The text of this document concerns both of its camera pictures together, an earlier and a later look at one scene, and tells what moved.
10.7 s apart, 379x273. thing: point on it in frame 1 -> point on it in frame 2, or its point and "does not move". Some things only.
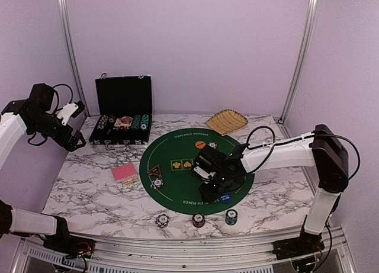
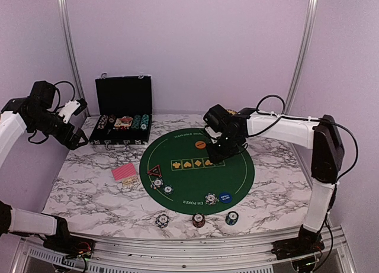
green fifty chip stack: (231, 217) does not move
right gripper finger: (204, 193) -> (214, 156)
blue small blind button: (225, 198) does not move
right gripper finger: (214, 196) -> (226, 154)
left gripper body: (60, 138) does not move
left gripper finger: (77, 147) does not move
